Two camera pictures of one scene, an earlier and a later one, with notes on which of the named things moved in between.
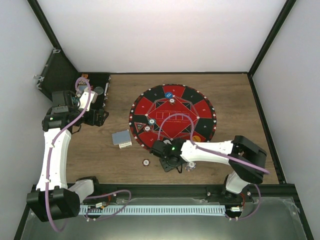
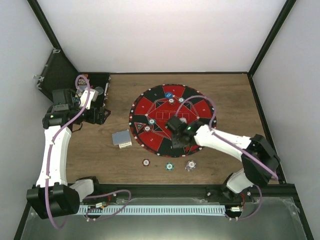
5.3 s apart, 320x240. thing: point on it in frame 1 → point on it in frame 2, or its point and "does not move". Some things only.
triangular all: (139, 126) does not move
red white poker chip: (146, 162) does not move
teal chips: (152, 122) does not move
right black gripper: (166, 166) → (175, 143)
